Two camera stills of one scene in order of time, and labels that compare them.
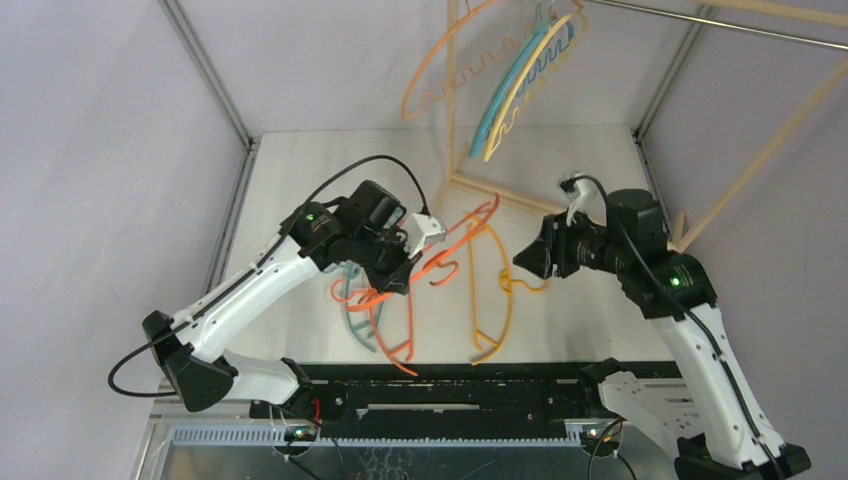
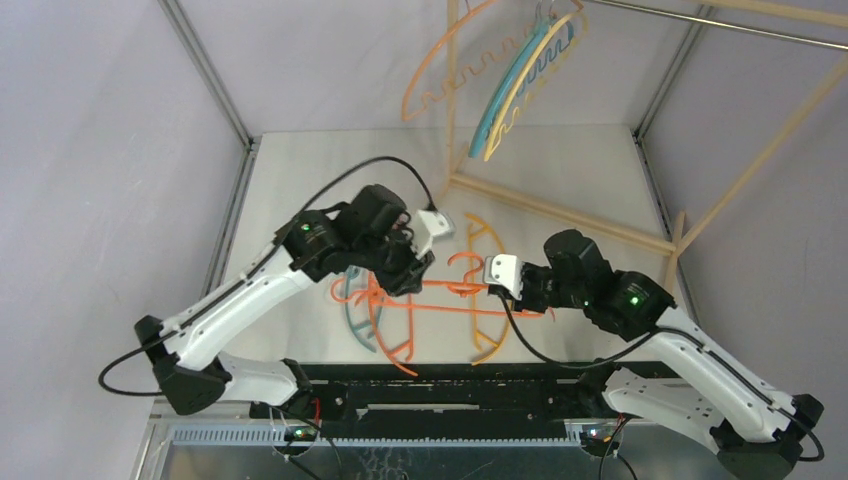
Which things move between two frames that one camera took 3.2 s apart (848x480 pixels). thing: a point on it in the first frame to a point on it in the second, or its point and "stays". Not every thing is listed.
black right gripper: (556, 246) to (530, 292)
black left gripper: (396, 280) stays
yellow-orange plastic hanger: (506, 281) stays
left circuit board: (300, 433) stays
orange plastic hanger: (364, 298) to (379, 294)
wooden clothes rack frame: (680, 240) stays
